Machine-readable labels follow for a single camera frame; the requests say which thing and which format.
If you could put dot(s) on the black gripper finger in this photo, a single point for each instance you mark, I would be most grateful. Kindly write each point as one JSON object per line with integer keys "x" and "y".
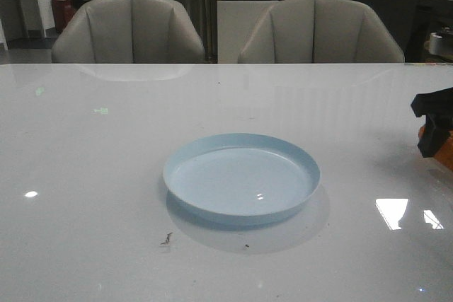
{"x": 434, "y": 103}
{"x": 437, "y": 130}

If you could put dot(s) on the orange corn cob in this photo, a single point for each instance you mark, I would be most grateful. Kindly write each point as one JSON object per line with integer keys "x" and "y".
{"x": 444, "y": 155}

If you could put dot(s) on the light blue plate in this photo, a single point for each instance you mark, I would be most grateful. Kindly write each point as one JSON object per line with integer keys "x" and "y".
{"x": 241, "y": 179}

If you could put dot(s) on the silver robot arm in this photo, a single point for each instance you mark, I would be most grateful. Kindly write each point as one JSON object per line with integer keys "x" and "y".
{"x": 440, "y": 42}

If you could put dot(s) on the grey right upholstered chair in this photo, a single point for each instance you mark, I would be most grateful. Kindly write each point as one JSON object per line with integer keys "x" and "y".
{"x": 319, "y": 31}

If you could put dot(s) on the grey upholstered chair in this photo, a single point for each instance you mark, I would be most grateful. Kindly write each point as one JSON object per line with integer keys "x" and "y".
{"x": 129, "y": 32}
{"x": 319, "y": 31}

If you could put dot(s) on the white cabinet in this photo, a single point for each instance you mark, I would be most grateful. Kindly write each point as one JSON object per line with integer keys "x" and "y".
{"x": 247, "y": 12}

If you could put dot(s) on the grey left upholstered chair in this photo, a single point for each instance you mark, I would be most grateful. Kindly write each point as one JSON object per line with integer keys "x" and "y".
{"x": 129, "y": 32}

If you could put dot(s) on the red bin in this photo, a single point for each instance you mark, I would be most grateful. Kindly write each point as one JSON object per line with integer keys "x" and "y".
{"x": 63, "y": 11}

